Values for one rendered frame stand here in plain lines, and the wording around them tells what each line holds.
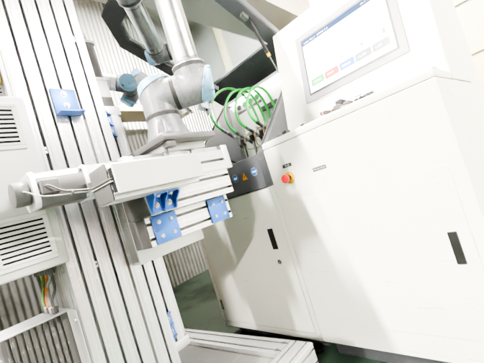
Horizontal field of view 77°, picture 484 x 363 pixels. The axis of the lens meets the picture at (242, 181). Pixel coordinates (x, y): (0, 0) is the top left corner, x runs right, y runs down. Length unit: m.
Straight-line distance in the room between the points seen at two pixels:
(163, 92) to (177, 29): 0.22
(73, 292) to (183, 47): 0.82
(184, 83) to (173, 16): 0.23
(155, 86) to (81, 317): 0.73
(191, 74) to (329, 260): 0.88
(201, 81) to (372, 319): 1.07
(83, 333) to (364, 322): 0.98
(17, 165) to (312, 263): 1.09
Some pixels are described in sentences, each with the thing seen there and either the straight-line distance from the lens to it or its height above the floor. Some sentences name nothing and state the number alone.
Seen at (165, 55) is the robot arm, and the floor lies 1.50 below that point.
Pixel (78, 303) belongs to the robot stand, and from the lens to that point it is 1.02.
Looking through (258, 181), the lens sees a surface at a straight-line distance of 1.43.
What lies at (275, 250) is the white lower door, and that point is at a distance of 1.48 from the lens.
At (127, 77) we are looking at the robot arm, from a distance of 1.58.
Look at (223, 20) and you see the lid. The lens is 1.83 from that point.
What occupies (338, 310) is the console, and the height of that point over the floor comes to 0.22.
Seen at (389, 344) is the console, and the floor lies 0.10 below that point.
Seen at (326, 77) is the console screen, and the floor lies 1.18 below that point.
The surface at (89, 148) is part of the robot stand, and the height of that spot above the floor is 1.08.
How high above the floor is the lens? 0.80
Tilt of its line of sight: 2 degrees up
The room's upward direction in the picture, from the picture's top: 17 degrees counter-clockwise
